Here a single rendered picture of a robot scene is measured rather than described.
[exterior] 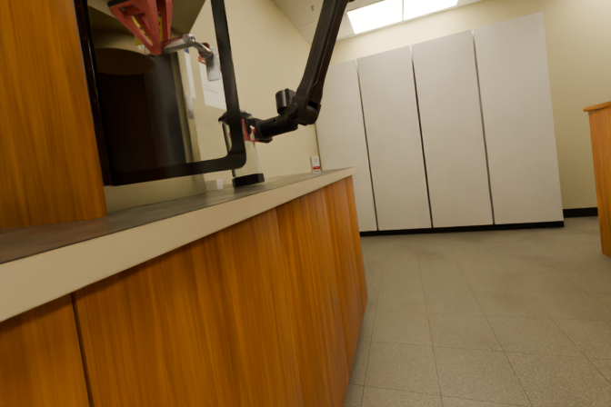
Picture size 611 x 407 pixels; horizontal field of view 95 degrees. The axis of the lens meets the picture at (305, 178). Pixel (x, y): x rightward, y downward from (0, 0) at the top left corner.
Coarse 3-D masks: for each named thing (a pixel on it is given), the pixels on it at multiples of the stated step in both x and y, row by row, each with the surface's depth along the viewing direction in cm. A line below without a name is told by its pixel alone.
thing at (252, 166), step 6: (252, 132) 90; (252, 138) 90; (246, 144) 87; (252, 144) 89; (246, 150) 87; (252, 150) 88; (246, 156) 87; (252, 156) 88; (246, 162) 87; (252, 162) 88; (258, 162) 91; (240, 168) 87; (246, 168) 87; (252, 168) 87; (258, 168) 90; (234, 174) 88; (240, 174) 87; (246, 174) 87
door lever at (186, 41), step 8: (168, 40) 44; (176, 40) 44; (184, 40) 43; (192, 40) 44; (168, 48) 44; (176, 48) 45; (184, 48) 45; (200, 48) 46; (208, 48) 48; (152, 56) 46; (208, 56) 48
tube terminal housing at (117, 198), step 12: (168, 180) 72; (180, 180) 76; (192, 180) 80; (204, 180) 85; (108, 192) 57; (120, 192) 60; (132, 192) 62; (144, 192) 65; (156, 192) 69; (168, 192) 72; (180, 192) 76; (192, 192) 80; (204, 192) 85; (108, 204) 57; (120, 204) 59; (132, 204) 62; (144, 204) 65
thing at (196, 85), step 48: (96, 0) 53; (192, 0) 48; (96, 48) 53; (144, 48) 51; (192, 48) 49; (144, 96) 52; (192, 96) 50; (144, 144) 52; (192, 144) 50; (240, 144) 48
